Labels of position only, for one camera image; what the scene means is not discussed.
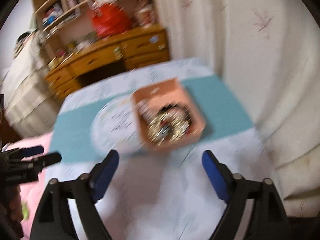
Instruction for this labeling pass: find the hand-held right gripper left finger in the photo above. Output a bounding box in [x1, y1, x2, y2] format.
[29, 149, 120, 240]

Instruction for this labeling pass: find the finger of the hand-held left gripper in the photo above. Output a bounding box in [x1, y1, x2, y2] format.
[28, 152, 62, 172]
[9, 145, 45, 159]

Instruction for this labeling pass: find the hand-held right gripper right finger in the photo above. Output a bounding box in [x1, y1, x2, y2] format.
[202, 149, 292, 240]

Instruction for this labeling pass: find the round white printed plate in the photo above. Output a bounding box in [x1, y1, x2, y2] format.
[90, 96, 148, 155]

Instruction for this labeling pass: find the gold chain jewelry pile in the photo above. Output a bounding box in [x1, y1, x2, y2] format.
[147, 112, 191, 145]

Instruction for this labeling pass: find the black bead bracelet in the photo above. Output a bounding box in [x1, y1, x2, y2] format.
[157, 102, 193, 126]

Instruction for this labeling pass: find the peach paper box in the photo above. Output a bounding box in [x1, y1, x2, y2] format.
[131, 78, 207, 152]

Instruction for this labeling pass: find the person's left forearm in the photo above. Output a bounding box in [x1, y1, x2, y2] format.
[0, 184, 26, 240]

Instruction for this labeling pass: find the tree print tablecloth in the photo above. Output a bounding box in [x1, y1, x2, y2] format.
[45, 57, 278, 240]

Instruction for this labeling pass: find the white lace bed cover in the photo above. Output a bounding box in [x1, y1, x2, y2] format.
[0, 32, 61, 138]

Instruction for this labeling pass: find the wooden desk with drawers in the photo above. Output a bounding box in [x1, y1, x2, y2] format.
[44, 26, 171, 101]

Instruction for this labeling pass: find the white floral curtain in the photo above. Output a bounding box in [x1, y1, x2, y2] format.
[152, 0, 320, 218]

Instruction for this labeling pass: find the wooden shelf hutch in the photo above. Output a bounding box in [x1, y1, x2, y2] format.
[31, 0, 153, 38]

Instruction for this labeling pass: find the red plastic bag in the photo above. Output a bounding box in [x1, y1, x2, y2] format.
[91, 3, 133, 38]

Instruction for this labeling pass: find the red white paper cup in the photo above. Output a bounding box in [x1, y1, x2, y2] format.
[135, 8, 156, 27]

